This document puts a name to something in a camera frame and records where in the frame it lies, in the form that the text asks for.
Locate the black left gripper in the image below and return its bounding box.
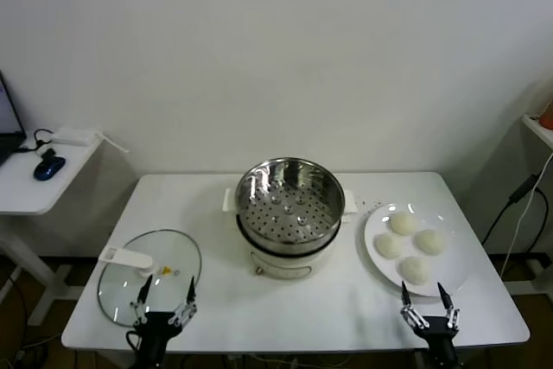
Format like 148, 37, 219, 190
130, 273, 199, 340

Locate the white power strip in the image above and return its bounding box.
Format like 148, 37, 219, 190
50, 126, 130, 154

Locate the glass lid with white handle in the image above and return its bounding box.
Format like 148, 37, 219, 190
96, 228, 203, 328

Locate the white round plate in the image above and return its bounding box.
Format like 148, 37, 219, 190
363, 202, 471, 298

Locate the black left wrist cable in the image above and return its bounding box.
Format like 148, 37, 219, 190
125, 329, 146, 351

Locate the steel perforated steamer basket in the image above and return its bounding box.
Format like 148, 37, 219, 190
236, 156, 346, 245

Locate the blue computer mouse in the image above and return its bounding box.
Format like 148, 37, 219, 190
33, 156, 67, 181

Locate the white steamed baozi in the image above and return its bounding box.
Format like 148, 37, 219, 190
413, 229, 447, 257
391, 212, 419, 237
397, 255, 433, 286
373, 233, 405, 259

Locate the orange object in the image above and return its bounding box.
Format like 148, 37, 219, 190
537, 103, 553, 129

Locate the black cable with connector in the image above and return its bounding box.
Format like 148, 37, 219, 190
16, 128, 58, 161

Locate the black laptop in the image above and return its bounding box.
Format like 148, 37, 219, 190
0, 70, 28, 167

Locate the white side table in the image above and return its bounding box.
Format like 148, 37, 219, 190
0, 135, 107, 327

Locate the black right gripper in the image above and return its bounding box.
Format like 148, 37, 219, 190
400, 281, 461, 343

